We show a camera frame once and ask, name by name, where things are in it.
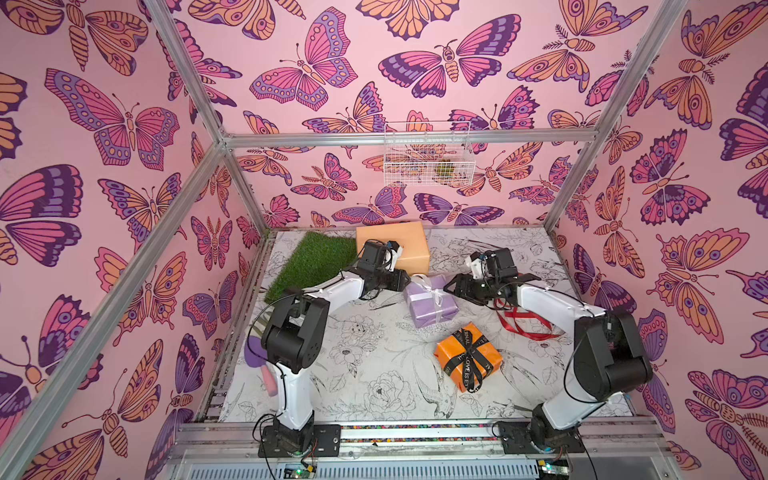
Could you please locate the lilac gift box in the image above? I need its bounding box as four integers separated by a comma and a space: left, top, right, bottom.
404, 274, 459, 328

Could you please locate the red satin ribbon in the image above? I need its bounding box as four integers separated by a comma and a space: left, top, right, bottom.
493, 299, 564, 342

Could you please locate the orange gift box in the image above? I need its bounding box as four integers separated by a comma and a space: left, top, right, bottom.
434, 323, 503, 393

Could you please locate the black printed ribbon bow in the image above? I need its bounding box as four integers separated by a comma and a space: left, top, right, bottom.
442, 327, 496, 393

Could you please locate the white satin ribbon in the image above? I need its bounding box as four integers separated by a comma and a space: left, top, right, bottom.
405, 274, 443, 328

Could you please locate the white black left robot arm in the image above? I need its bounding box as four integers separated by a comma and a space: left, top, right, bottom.
261, 240, 411, 454

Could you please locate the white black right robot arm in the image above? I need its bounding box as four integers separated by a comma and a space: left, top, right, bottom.
443, 249, 653, 452

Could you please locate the green artificial grass mat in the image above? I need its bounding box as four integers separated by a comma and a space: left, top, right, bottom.
265, 232, 358, 303

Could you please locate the white wire basket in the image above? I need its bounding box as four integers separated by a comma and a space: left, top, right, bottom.
380, 130, 476, 188

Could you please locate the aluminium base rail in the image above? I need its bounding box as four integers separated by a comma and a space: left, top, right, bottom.
160, 417, 683, 479

